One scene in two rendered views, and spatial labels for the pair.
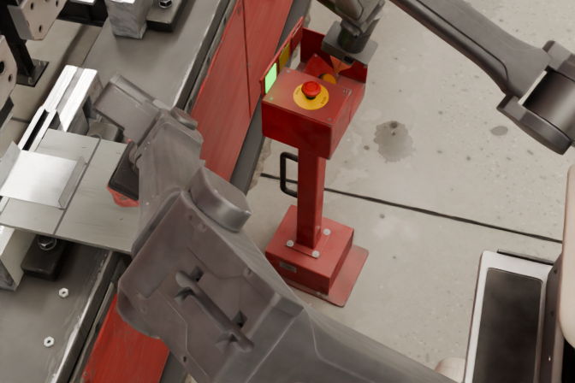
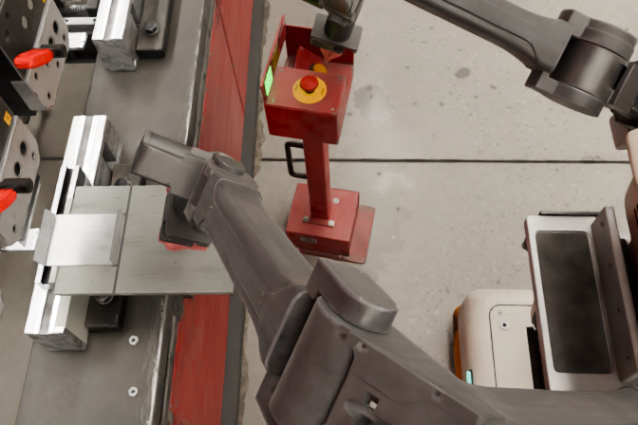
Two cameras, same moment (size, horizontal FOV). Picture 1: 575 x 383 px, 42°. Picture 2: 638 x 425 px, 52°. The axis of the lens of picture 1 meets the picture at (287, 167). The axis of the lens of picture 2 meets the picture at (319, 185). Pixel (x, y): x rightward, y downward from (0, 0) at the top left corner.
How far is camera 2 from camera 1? 18 cm
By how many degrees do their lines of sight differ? 8
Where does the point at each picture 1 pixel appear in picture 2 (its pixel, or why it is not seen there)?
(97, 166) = (136, 213)
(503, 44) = (526, 24)
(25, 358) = (114, 413)
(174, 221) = (324, 342)
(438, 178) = (420, 128)
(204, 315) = not seen: outside the picture
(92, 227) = (150, 277)
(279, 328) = not seen: outside the picture
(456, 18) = (477, 6)
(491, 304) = (548, 267)
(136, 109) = (178, 165)
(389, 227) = (387, 182)
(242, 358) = not seen: outside the picture
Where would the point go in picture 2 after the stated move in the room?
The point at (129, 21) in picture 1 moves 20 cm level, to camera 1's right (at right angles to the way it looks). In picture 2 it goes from (121, 56) to (222, 35)
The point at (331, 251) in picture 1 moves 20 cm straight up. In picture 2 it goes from (345, 217) to (344, 185)
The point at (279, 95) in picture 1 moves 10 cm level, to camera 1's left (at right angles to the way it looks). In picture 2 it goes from (279, 95) to (234, 105)
